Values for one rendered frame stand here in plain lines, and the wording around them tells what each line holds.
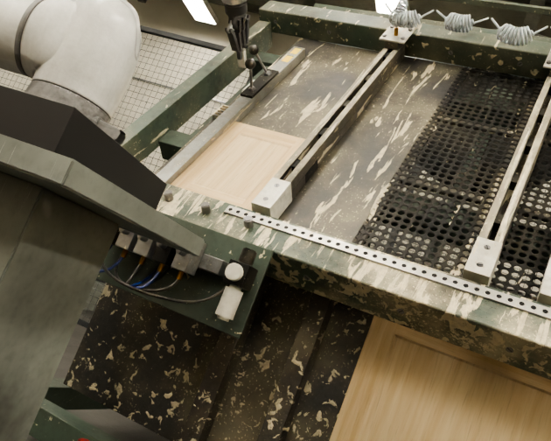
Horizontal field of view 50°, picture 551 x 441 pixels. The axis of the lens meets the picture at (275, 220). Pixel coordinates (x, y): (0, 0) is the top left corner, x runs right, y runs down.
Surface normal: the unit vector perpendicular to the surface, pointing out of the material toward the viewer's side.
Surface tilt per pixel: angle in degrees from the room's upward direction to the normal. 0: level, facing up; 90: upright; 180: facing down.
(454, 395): 90
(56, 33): 89
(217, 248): 90
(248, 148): 56
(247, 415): 90
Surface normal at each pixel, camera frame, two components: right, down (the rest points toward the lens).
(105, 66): 0.69, 0.13
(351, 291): -0.48, 0.62
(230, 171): -0.07, -0.74
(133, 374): -0.32, -0.28
